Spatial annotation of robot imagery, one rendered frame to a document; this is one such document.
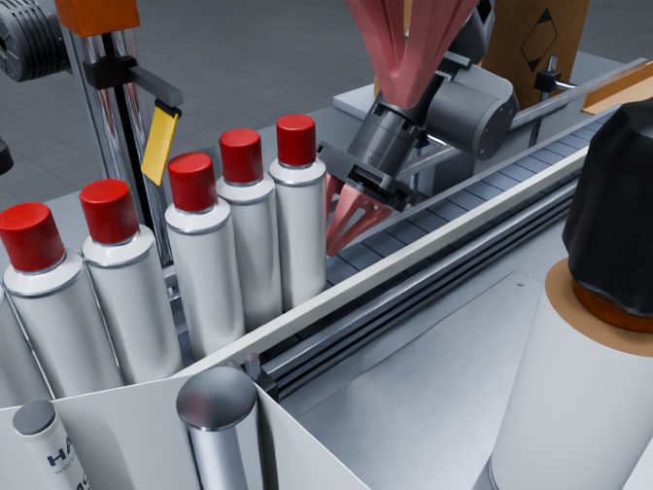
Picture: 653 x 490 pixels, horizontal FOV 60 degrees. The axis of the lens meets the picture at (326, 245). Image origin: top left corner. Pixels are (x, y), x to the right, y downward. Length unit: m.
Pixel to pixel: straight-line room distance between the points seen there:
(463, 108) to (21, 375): 0.41
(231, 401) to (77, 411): 0.08
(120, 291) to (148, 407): 0.14
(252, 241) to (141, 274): 0.10
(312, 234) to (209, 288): 0.11
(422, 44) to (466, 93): 0.30
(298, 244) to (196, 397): 0.26
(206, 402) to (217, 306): 0.21
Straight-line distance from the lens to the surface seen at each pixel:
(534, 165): 0.89
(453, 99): 0.53
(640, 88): 1.40
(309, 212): 0.50
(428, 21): 0.23
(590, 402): 0.36
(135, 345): 0.47
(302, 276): 0.54
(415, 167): 0.68
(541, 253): 0.80
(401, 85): 0.26
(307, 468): 0.29
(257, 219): 0.47
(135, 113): 0.50
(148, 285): 0.44
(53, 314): 0.43
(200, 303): 0.48
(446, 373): 0.54
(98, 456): 0.34
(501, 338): 0.59
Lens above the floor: 1.29
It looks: 37 degrees down
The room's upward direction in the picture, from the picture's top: straight up
